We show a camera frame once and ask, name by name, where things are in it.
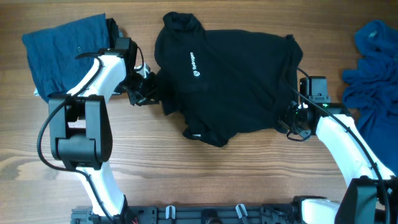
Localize blue polo shirt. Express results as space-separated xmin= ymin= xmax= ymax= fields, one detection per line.
xmin=342 ymin=20 xmax=397 ymax=174

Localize black polo shirt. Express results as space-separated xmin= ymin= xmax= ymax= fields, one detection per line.
xmin=154 ymin=12 xmax=303 ymax=147

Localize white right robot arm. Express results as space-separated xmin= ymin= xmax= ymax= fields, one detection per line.
xmin=279 ymin=101 xmax=397 ymax=223

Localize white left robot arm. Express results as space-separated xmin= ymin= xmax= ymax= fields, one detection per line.
xmin=42 ymin=49 xmax=156 ymax=223

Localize folded dark green garment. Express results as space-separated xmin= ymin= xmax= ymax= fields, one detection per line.
xmin=106 ymin=18 xmax=123 ymax=40

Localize folded blue denim shorts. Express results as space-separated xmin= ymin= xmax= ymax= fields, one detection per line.
xmin=22 ymin=14 xmax=110 ymax=102

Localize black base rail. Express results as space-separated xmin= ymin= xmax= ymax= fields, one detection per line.
xmin=70 ymin=203 xmax=299 ymax=224

